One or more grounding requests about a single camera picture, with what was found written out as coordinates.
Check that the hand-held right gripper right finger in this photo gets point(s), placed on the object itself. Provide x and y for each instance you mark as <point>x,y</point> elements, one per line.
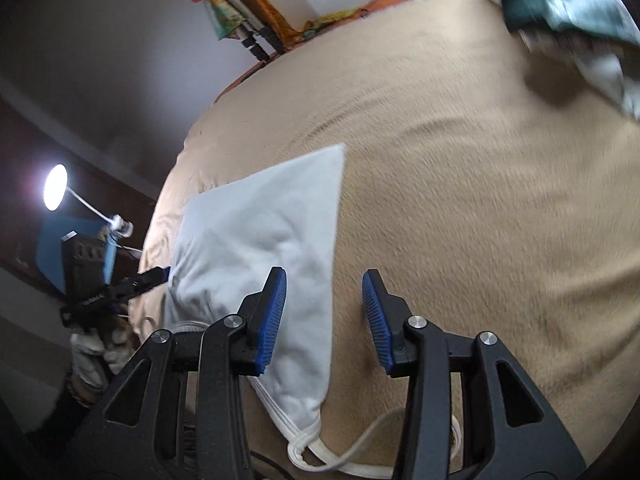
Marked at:
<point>377,320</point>

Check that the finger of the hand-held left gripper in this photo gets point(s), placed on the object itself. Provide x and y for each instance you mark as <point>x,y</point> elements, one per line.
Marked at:
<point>150,277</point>

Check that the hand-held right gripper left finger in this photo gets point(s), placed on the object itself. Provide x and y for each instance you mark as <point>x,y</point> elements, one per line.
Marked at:
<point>272,320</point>

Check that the white camisole top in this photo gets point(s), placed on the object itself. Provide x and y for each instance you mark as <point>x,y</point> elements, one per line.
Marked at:
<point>270,210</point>

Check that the person's left hand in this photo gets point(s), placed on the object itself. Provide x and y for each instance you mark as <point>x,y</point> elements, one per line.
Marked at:
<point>87,360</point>

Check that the blue board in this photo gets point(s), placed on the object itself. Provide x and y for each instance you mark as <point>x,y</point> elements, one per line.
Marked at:
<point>52,245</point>

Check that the white clip lamp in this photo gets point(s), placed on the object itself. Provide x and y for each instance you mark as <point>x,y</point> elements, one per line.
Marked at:
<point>55,187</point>

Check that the beige blanket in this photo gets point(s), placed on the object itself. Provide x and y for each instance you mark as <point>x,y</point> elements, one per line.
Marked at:
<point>475,210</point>

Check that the folded silver tripod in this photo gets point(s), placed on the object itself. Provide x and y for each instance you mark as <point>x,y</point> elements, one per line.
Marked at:
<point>235,5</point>

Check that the orange patterned scarf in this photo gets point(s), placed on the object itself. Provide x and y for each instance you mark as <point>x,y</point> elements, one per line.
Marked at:
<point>265,10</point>

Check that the white folded cloth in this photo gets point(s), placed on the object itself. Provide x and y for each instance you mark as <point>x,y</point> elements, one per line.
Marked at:
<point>605,70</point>

